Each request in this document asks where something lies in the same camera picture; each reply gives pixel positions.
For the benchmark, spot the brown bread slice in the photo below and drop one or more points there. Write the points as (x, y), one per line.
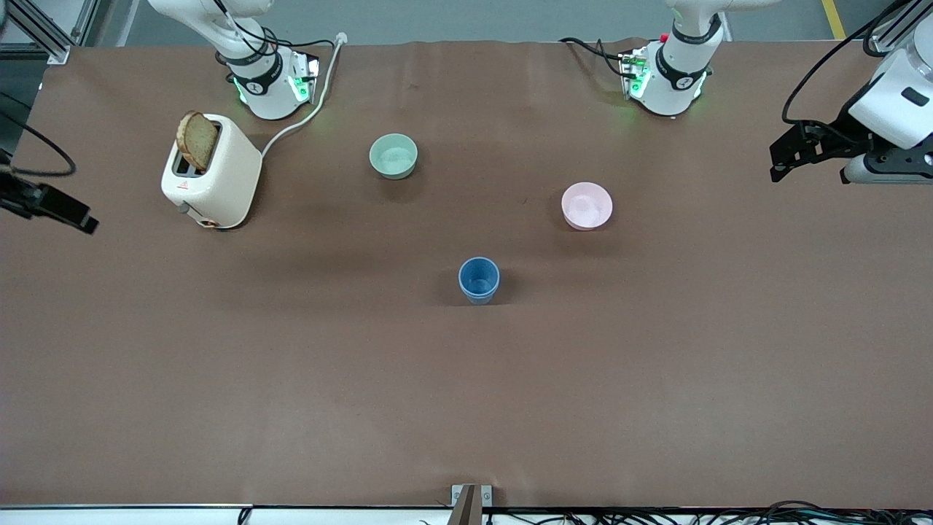
(197, 140)

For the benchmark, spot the green bowl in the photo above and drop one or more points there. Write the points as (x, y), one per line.
(393, 156)

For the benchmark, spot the aluminium frame profile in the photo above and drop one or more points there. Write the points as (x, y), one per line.
(44, 40)

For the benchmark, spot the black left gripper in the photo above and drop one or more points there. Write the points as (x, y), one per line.
(837, 141)

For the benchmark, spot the metal table edge bracket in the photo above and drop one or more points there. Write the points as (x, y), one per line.
(471, 503)

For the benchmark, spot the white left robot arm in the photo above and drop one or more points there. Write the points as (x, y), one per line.
(681, 69)

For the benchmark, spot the large table cover sheet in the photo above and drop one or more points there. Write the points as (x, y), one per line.
(437, 408)

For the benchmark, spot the cream white toaster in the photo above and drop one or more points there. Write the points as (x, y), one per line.
(226, 179)

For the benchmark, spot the arm base connector plate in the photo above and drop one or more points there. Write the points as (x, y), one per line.
(634, 73)
(302, 80)

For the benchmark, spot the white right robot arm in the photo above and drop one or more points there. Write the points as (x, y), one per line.
(266, 91)

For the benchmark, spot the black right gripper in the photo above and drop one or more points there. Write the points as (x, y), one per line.
(28, 198)

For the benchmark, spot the pink bowl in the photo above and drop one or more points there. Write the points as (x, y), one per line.
(587, 205)

